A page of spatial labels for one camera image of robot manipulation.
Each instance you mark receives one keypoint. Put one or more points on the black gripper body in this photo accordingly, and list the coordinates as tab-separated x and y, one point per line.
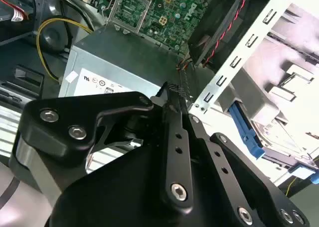
119	192

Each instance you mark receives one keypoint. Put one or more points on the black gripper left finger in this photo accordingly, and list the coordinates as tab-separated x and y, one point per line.
59	137

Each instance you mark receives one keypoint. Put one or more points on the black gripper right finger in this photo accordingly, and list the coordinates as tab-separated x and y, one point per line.
231	172

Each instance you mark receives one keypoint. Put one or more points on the hard disk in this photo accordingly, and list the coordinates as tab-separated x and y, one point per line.
245	135

